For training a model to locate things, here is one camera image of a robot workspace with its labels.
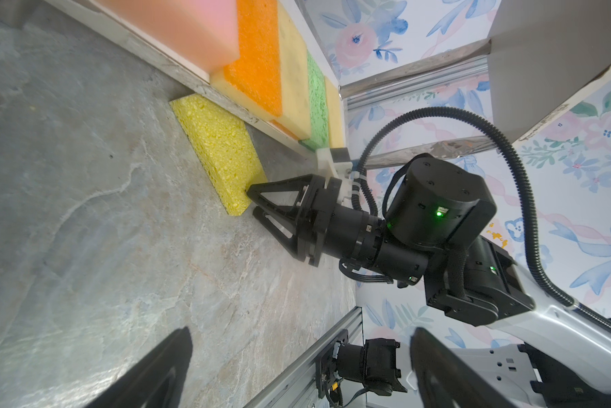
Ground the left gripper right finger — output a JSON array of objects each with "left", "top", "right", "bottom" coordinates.
[{"left": 409, "top": 327, "right": 514, "bottom": 407}]

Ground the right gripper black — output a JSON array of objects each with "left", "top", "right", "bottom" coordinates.
[{"left": 246, "top": 155, "right": 497, "bottom": 286}]

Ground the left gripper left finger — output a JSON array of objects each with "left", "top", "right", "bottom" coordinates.
[{"left": 88, "top": 327, "right": 193, "bottom": 407}]

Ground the green sponge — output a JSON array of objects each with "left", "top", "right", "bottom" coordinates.
[{"left": 300, "top": 54, "right": 329, "bottom": 151}]

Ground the yellow sponge bottom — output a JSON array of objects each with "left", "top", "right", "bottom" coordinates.
[{"left": 277, "top": 2, "right": 311, "bottom": 140}]

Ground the dark yellow sponge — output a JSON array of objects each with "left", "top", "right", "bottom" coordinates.
[{"left": 324, "top": 78, "right": 346, "bottom": 149}]

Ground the orange sponge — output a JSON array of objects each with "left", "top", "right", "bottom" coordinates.
[{"left": 224, "top": 0, "right": 283, "bottom": 119}]

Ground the pink sponge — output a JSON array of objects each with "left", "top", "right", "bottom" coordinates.
[{"left": 95, "top": 0, "right": 240, "bottom": 74}]

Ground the white two-tier shelf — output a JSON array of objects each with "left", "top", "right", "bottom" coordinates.
[{"left": 44, "top": 0, "right": 611, "bottom": 169}]

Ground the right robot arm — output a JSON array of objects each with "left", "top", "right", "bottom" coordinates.
[{"left": 247, "top": 154, "right": 611, "bottom": 401}]

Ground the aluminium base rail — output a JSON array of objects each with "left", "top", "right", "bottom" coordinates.
[{"left": 245, "top": 307, "right": 363, "bottom": 407}]

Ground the black corrugated cable hose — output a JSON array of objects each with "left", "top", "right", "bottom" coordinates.
[{"left": 350, "top": 105, "right": 611, "bottom": 342}]

